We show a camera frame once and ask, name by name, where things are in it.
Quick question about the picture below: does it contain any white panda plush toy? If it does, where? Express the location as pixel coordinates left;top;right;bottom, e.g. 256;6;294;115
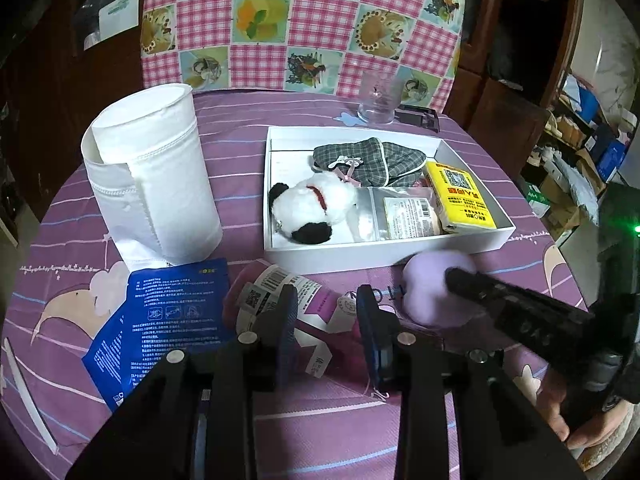
268;171;358;245

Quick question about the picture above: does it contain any person's right hand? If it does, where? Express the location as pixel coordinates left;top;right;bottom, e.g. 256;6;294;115
536;367;632;450

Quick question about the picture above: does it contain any white flat strip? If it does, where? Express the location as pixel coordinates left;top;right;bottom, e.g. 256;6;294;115
2;338;60;455

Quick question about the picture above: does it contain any grey plaid fabric pouch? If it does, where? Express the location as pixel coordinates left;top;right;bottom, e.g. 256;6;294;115
312;138;427;188

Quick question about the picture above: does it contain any lilac heart-shaped puff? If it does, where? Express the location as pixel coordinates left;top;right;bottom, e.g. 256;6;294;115
401;250;483;328

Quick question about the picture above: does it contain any clear drinking glass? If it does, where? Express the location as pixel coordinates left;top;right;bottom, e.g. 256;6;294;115
357;70;404;125

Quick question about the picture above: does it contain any green white carton box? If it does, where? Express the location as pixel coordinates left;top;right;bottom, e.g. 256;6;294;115
518;179;551;218

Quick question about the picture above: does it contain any yellow QR code packet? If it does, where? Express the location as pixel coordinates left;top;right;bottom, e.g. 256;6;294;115
425;160;497;233

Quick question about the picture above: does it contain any black buckle strap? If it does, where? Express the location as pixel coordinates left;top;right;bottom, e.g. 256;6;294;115
394;104;443;134

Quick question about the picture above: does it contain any clear labelled wipes packet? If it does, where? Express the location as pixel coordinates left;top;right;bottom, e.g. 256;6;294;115
369;188;444;240

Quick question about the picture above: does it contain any white shallow cardboard box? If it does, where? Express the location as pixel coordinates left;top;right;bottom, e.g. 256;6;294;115
264;126;515;274

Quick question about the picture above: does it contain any purple cotton pads pack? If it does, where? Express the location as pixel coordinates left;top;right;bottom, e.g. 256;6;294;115
222;260;372;394

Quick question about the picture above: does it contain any pink checkered fruit cloth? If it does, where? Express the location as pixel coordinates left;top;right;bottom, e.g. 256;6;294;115
140;0;465;110

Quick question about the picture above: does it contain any blue foil sachet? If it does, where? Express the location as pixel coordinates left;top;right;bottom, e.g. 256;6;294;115
82;258;233;411

